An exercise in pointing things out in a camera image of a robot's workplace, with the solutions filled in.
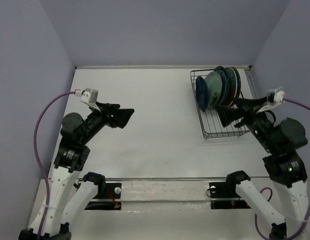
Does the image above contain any black wire dish rack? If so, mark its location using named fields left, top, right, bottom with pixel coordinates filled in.
left=190, top=67, right=253, bottom=140

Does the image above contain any teal scalloped edge plate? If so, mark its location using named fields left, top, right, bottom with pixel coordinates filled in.
left=215, top=68, right=229, bottom=105

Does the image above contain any red and teal floral plate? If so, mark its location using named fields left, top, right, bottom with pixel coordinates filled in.
left=225, top=67, right=237, bottom=107

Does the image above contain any dark teal speckled plate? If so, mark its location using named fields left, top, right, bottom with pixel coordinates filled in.
left=231, top=66, right=241, bottom=98

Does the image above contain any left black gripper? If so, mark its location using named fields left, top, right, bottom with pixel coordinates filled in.
left=80, top=100, right=135, bottom=145

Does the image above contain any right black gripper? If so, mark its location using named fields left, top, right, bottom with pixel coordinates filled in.
left=213, top=94, right=278, bottom=152

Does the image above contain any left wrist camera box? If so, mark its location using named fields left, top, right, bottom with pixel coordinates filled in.
left=80, top=88, right=100, bottom=111

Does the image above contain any light green round plate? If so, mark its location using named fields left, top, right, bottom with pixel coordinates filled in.
left=205, top=71, right=222, bottom=108

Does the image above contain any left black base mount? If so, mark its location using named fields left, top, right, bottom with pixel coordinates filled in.
left=85, top=182, right=122, bottom=211

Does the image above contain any navy blue leaf-shaped dish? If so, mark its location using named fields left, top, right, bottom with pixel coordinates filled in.
left=195, top=76, right=208, bottom=112

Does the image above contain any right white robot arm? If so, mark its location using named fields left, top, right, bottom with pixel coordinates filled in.
left=215, top=98, right=310, bottom=240

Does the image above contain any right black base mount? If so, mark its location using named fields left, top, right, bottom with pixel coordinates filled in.
left=206, top=181, right=250, bottom=210

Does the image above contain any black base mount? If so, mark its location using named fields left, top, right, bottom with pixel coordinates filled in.
left=85, top=182, right=122, bottom=211
left=206, top=181, right=250, bottom=210

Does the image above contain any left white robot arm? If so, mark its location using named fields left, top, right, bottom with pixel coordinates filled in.
left=18, top=102, right=135, bottom=240

